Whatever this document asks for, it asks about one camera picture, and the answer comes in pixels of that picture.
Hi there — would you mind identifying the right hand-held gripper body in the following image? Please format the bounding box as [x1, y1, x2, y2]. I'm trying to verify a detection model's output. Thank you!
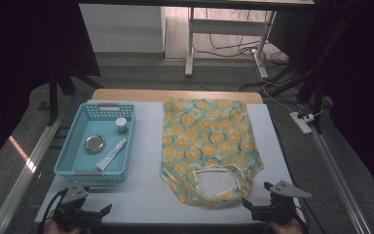
[251, 180, 313, 225]

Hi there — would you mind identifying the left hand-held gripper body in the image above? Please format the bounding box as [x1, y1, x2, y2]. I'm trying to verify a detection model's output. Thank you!
[54, 185, 94, 228]

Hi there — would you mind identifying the light blue plastic basket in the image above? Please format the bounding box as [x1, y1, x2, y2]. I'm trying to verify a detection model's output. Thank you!
[53, 100, 136, 182]

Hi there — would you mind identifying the white tube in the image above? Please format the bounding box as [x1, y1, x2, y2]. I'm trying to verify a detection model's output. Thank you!
[95, 137, 129, 172]

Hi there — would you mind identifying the round metal tin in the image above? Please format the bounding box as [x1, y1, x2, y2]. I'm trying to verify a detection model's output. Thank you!
[83, 134, 106, 155]

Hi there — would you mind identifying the small jar with white lid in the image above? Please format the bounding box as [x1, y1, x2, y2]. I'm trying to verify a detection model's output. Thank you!
[115, 116, 130, 135]

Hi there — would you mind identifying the lemon print cloth bag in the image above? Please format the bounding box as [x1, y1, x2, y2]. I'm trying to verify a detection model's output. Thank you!
[160, 97, 265, 208]

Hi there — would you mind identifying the person's right hand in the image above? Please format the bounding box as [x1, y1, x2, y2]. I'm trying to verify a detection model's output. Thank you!
[266, 217, 306, 234]

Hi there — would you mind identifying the person's left hand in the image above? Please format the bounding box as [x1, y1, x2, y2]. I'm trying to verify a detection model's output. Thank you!
[43, 218, 82, 234]

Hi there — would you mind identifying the white table mat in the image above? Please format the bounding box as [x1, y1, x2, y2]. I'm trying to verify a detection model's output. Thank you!
[34, 100, 306, 225]

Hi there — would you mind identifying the white power strip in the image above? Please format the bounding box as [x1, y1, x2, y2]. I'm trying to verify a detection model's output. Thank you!
[289, 111, 316, 136]

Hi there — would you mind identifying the black tripod stand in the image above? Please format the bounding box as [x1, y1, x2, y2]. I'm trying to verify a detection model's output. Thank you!
[47, 64, 105, 128]

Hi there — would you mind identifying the black metal stand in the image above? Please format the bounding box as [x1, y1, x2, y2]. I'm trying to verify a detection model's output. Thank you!
[296, 0, 358, 135]

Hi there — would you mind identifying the wooden table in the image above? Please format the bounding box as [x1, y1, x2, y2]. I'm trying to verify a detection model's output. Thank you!
[91, 88, 264, 105]

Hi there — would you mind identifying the black curtain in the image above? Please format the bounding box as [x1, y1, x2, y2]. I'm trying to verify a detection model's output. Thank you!
[0, 0, 101, 175]
[315, 0, 374, 204]

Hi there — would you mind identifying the left hand-held gripper black cable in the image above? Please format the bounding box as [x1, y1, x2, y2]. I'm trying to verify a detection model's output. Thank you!
[42, 188, 67, 228]

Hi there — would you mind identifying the hand-held gripper black cable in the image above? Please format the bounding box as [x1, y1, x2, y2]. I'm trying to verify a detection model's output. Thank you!
[42, 188, 67, 228]
[294, 199, 319, 234]

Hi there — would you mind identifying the right hand-held gripper black cable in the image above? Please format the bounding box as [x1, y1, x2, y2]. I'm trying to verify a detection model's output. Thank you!
[294, 199, 319, 234]

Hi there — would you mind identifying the aluminium rail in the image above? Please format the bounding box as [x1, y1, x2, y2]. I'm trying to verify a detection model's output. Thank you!
[311, 128, 373, 234]
[0, 111, 66, 234]

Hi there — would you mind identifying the white floor cable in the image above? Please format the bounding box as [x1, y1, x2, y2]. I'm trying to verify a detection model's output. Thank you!
[256, 62, 325, 120]

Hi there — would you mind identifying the black floor cable bundle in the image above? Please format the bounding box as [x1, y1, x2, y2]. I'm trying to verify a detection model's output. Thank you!
[193, 8, 290, 66]

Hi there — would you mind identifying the white frame desk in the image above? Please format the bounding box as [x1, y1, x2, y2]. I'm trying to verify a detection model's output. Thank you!
[184, 6, 278, 79]

